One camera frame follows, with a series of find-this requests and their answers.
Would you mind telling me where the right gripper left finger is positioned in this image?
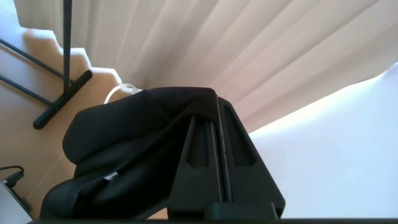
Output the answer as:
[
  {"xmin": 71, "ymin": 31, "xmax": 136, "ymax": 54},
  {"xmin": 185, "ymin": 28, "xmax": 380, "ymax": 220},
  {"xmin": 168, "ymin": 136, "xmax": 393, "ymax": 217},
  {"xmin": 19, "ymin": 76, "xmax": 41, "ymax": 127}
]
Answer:
[{"xmin": 167, "ymin": 114, "xmax": 223, "ymax": 218}]

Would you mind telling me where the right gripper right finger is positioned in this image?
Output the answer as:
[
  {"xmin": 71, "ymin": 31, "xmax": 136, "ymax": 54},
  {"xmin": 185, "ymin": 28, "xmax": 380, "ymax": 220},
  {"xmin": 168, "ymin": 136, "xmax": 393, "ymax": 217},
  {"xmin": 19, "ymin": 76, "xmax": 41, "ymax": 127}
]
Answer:
[{"xmin": 216, "ymin": 96, "xmax": 286, "ymax": 218}]

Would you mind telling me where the black garment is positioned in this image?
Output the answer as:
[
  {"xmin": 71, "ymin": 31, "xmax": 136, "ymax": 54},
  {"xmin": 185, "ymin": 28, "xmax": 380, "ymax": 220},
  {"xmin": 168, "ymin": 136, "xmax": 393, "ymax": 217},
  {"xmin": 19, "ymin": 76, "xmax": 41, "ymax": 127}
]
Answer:
[{"xmin": 39, "ymin": 86, "xmax": 218, "ymax": 220}]

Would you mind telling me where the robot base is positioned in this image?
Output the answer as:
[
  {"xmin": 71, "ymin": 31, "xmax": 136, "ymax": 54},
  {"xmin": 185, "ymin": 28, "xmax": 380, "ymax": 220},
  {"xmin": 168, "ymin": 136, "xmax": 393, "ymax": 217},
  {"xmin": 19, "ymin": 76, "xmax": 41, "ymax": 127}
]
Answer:
[{"xmin": 0, "ymin": 179, "xmax": 34, "ymax": 222}]

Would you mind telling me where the white laundry basket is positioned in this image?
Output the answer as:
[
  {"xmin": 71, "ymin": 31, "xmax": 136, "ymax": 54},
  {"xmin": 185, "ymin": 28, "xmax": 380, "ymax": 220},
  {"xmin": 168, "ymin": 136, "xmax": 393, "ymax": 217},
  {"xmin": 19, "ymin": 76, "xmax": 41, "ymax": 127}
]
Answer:
[{"xmin": 103, "ymin": 83, "xmax": 143, "ymax": 105}]

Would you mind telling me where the black clothes rack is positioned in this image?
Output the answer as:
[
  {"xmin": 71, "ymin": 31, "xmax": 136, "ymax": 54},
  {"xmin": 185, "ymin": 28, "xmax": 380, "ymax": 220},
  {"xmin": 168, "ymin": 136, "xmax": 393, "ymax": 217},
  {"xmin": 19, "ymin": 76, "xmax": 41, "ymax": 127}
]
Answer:
[{"xmin": 0, "ymin": 0, "xmax": 93, "ymax": 130}]

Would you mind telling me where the beige curtain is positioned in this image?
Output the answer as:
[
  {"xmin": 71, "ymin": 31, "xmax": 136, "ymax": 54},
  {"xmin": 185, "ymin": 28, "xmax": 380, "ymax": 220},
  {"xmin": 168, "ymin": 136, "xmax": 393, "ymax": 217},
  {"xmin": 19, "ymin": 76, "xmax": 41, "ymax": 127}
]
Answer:
[{"xmin": 14, "ymin": 0, "xmax": 398, "ymax": 133}]

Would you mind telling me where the black cable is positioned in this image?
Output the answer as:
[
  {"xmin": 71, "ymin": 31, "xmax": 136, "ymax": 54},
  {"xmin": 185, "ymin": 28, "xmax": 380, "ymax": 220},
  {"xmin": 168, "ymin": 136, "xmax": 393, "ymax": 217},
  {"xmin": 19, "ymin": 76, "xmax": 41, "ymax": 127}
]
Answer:
[{"xmin": 0, "ymin": 165, "xmax": 25, "ymax": 188}]

